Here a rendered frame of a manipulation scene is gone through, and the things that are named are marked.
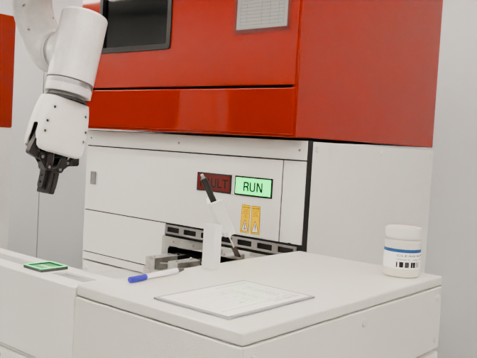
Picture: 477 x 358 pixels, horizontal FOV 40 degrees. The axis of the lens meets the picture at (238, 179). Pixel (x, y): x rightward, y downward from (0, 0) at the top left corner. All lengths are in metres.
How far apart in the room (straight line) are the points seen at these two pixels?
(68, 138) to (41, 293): 0.27
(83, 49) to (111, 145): 0.82
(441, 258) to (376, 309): 1.87
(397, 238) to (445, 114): 1.73
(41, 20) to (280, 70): 0.54
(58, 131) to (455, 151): 2.07
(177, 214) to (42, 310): 0.71
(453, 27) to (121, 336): 2.31
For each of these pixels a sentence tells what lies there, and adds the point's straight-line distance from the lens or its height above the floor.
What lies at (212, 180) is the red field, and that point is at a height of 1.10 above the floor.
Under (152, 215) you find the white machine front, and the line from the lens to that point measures 1.87.
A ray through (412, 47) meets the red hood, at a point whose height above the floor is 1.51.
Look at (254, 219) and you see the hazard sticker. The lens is 1.62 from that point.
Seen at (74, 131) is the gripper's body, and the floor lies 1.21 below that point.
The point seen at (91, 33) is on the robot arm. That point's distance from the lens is 1.23.
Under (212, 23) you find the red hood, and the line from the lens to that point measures 1.68.
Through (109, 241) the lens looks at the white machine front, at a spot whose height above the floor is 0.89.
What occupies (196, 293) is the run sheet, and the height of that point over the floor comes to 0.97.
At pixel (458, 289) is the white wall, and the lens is 2.99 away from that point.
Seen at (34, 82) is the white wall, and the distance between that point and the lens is 5.11.
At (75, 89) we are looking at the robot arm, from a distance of 1.20.
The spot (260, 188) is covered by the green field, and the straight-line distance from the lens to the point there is 1.60.
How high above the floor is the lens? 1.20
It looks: 3 degrees down
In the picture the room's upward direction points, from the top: 3 degrees clockwise
